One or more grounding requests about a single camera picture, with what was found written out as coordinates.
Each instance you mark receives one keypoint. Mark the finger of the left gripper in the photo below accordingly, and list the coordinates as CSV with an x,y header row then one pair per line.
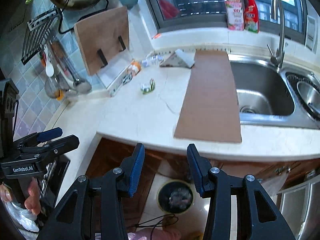
x,y
49,135
57,147

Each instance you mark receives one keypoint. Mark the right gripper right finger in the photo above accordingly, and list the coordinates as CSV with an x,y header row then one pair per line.
x,y
213,183

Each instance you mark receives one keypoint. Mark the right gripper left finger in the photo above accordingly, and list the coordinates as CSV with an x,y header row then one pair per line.
x,y
120,182

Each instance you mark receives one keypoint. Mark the black trash bin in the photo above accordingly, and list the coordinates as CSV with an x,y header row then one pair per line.
x,y
175,197

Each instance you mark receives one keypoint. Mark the person's left hand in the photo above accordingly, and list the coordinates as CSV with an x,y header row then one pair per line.
x,y
32,203

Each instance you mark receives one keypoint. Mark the mesh strainer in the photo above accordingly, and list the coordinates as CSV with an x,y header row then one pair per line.
x,y
52,89

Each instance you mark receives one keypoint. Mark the metal ladle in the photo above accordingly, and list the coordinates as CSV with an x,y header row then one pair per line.
x,y
74,80

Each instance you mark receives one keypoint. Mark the white rice paddle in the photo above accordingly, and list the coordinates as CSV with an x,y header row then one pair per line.
x,y
48,65

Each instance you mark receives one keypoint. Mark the brown cardboard sheet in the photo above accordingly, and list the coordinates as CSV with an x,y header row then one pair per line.
x,y
210,110

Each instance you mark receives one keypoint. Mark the black white patterned wrapper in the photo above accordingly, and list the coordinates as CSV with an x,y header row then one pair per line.
x,y
127,78

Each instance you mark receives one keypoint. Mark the green red snack wrapper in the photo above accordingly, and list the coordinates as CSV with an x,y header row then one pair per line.
x,y
148,87

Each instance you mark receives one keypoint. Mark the stainless steel sink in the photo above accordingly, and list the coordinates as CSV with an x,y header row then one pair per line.
x,y
268,96

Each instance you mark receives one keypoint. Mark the wooden cutting board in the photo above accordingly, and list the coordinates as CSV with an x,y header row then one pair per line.
x,y
97,31

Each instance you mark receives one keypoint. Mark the black cutting board holder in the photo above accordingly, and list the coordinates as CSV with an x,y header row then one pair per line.
x,y
111,50

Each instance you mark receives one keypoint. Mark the white blue small carton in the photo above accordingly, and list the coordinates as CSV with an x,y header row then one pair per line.
x,y
152,61

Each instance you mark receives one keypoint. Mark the flattened white cardboard box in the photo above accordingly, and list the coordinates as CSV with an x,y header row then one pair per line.
x,y
178,59

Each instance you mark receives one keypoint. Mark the steel bowl in sink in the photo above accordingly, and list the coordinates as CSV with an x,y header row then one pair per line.
x,y
306,92

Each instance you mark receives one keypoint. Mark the red spray bottle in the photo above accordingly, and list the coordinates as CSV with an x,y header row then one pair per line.
x,y
251,16

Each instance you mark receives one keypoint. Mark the black wall rack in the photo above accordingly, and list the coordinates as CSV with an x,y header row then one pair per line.
x,y
36,33

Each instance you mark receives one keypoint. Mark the window frame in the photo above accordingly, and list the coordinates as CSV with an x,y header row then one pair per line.
x,y
171,15

